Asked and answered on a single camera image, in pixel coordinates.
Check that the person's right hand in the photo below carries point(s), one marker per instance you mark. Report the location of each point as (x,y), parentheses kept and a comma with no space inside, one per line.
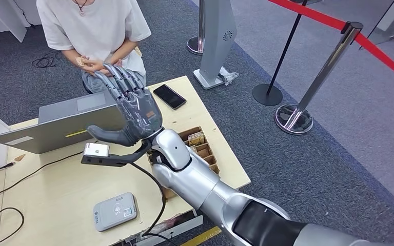
(93,64)

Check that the person's left hand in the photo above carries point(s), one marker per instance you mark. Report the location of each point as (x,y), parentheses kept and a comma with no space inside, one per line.
(117,63)

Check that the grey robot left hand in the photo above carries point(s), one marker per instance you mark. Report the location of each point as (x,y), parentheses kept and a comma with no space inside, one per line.
(139,112)

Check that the cardboard card organizer box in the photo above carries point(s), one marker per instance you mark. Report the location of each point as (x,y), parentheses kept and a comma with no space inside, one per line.
(212,159)

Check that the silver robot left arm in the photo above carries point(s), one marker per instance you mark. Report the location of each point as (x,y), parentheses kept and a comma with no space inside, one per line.
(190,176)

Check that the person's right forearm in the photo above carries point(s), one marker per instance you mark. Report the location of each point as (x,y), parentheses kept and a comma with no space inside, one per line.
(71,56)

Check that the person's left forearm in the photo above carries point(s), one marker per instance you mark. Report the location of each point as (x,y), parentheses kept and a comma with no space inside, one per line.
(127,49)

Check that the person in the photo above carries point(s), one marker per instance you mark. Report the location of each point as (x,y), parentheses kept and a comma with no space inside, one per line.
(91,30)

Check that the grey card reader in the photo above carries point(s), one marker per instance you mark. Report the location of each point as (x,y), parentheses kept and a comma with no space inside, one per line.
(115,212)

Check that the yellow floor tape strip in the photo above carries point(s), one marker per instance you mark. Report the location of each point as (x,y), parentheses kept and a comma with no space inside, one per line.
(138,51)
(202,236)

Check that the black smartphone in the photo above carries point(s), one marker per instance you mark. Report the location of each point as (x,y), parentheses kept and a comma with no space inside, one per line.
(169,96)

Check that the grey laptop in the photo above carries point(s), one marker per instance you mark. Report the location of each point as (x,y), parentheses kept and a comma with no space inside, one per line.
(47,135)

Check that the clear plastic wrapper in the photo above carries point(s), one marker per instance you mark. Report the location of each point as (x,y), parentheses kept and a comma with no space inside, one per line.
(230,77)

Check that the grey kiosk stand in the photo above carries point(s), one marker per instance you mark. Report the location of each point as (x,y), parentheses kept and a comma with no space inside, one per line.
(219,34)

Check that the brown paper scrap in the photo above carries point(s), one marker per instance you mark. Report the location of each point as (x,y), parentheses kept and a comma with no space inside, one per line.
(20,158)

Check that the red barrier belt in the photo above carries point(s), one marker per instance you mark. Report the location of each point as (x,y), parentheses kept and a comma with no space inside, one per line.
(319,15)

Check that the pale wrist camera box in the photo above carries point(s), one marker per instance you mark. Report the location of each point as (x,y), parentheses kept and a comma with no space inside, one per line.
(96,149)

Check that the chrome stanchion post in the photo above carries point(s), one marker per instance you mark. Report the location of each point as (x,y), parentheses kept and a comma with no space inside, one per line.
(294,119)
(197,46)

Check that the white desk frame rail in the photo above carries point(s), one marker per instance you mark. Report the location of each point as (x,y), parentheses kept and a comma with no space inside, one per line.
(183,225)

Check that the black stanchion post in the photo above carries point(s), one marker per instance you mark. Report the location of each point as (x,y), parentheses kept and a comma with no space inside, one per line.
(267,95)

